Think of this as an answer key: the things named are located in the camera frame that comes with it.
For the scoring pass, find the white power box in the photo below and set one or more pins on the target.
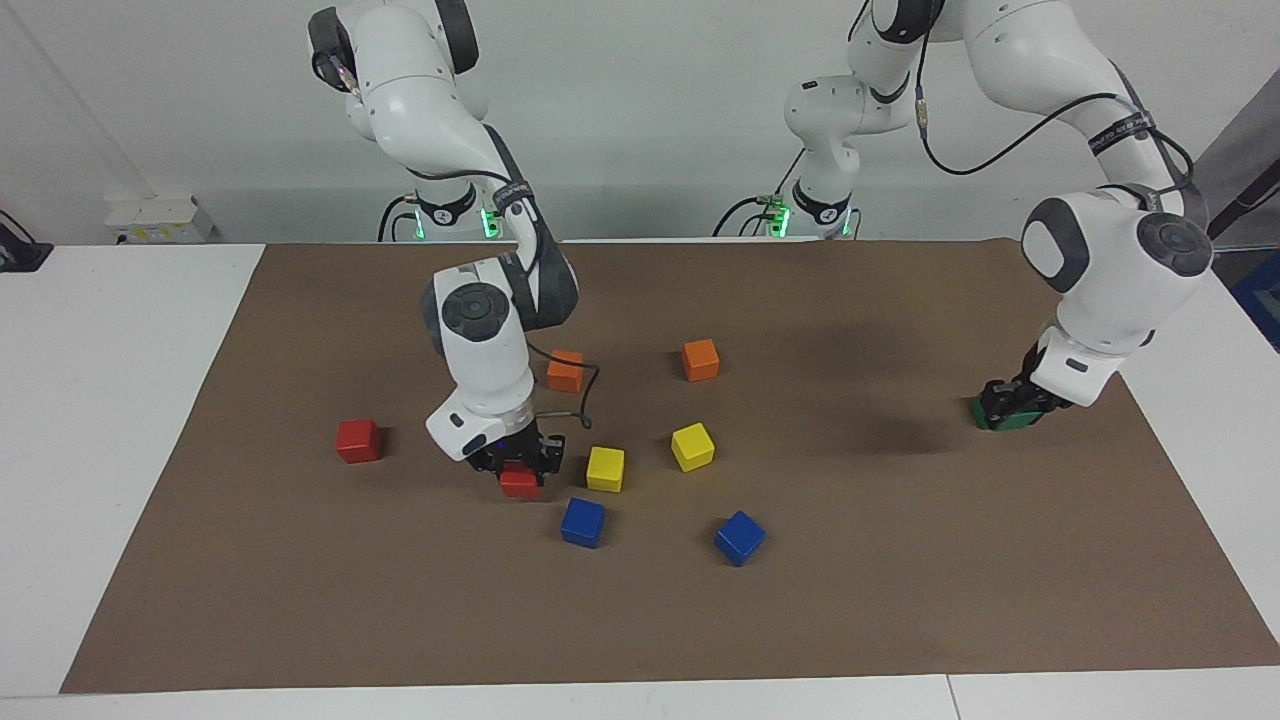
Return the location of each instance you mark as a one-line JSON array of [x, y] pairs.
[[160, 215]]

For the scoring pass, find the blue object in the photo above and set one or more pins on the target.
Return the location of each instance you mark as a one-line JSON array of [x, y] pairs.
[[1262, 300]]

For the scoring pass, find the blue wooden cube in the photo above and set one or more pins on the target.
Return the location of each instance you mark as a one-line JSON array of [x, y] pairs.
[[582, 523], [739, 538]]

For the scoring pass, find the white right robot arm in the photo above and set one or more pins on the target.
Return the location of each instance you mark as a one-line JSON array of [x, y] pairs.
[[410, 100]]

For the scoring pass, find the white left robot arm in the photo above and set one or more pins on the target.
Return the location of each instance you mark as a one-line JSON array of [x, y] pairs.
[[1110, 280]]

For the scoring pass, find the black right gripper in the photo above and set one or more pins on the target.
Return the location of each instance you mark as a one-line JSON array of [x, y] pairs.
[[520, 445]]

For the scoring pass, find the yellow wooden cube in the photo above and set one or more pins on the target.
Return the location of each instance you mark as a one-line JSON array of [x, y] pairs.
[[605, 470], [692, 448]]

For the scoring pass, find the orange wooden cube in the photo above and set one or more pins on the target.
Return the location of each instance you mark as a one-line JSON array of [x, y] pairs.
[[565, 372], [700, 361]]

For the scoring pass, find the black device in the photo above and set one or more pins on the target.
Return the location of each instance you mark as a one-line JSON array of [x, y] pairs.
[[20, 255]]

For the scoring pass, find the brown table mat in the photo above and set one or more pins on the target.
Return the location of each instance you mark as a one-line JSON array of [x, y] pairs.
[[400, 600]]

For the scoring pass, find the red wooden cube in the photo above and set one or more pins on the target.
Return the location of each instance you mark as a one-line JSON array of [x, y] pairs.
[[358, 442], [520, 485]]

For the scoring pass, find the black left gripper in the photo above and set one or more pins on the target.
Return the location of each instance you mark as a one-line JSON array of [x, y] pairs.
[[1040, 390]]

